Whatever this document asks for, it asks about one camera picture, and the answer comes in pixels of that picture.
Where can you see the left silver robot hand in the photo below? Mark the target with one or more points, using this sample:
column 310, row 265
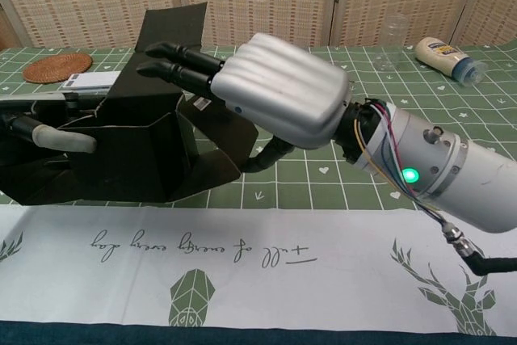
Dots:
column 48, row 135

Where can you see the green checked deer tablecloth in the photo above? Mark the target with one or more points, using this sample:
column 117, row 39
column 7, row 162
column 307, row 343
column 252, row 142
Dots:
column 363, row 240

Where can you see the mayonnaise squeeze bottle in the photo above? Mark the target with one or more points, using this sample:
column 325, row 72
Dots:
column 436, row 54

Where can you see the white folded laptop stand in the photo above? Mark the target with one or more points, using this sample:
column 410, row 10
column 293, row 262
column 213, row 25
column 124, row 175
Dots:
column 93, row 81

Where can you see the black cardboard folding box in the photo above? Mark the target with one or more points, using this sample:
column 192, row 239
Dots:
column 133, row 147

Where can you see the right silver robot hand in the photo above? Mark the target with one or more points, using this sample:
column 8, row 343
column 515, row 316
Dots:
column 282, row 90

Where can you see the clear plastic cup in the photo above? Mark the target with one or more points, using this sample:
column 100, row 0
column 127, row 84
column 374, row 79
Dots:
column 389, row 46

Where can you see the round woven rattan coaster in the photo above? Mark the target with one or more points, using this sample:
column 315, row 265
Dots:
column 56, row 68

